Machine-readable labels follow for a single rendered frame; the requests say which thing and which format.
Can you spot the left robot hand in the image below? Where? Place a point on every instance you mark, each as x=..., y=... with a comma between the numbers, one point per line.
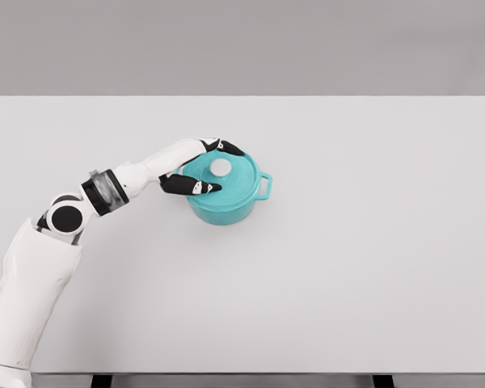
x=186, y=155

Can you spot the teal pot lid white knob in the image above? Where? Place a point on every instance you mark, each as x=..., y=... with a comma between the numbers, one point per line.
x=222, y=178

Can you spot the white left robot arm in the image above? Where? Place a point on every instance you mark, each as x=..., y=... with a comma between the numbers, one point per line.
x=40, y=266

